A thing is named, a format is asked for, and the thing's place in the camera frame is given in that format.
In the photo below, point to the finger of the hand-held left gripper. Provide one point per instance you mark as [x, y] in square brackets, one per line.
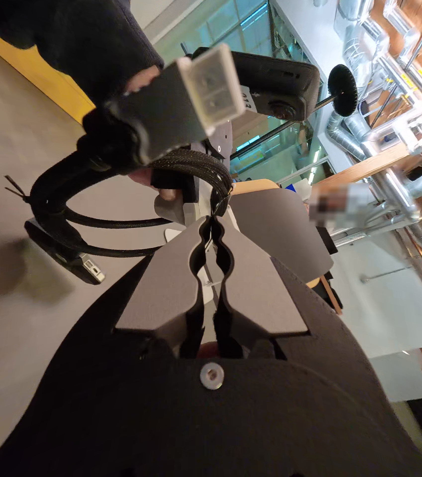
[201, 207]

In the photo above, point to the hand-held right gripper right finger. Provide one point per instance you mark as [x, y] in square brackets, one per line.
[263, 290]

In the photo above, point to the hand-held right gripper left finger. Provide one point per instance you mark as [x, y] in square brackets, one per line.
[162, 294]

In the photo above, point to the person's left forearm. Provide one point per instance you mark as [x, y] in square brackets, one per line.
[84, 41]

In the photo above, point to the person's left hand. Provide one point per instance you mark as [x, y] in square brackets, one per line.
[147, 76]

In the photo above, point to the white metal stand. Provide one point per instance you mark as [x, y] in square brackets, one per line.
[171, 235]

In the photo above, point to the monitor on white stand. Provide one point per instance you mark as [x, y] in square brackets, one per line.
[278, 231]

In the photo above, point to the black round ceiling fixture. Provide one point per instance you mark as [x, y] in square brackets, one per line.
[343, 89]

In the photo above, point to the shiny insulated ceiling pipes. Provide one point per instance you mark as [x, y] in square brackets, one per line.
[390, 63]

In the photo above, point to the yellow bin with cardboard divider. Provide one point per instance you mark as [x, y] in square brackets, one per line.
[46, 78]

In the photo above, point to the silver ventilation duct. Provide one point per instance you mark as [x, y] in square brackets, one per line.
[343, 139]

